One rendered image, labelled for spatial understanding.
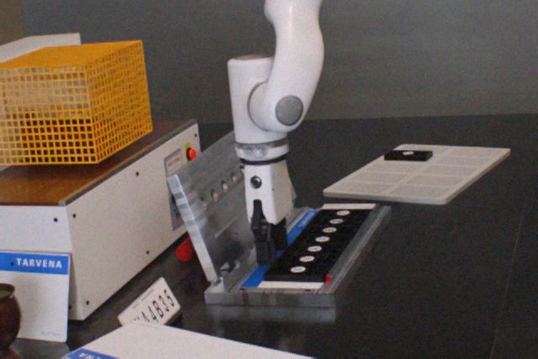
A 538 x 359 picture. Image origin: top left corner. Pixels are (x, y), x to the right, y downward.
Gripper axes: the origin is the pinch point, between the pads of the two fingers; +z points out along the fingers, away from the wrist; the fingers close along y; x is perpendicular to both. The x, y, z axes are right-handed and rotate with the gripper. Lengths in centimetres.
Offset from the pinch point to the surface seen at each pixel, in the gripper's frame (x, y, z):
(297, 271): -6.6, -8.5, 1.0
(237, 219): 5.6, 0.1, -4.7
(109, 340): 4, -52, -6
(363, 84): 37, 232, 17
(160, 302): 10.0, -23.7, 0.5
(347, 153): 6, 79, 4
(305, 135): 22, 98, 4
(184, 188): 8.3, -13.8, -14.1
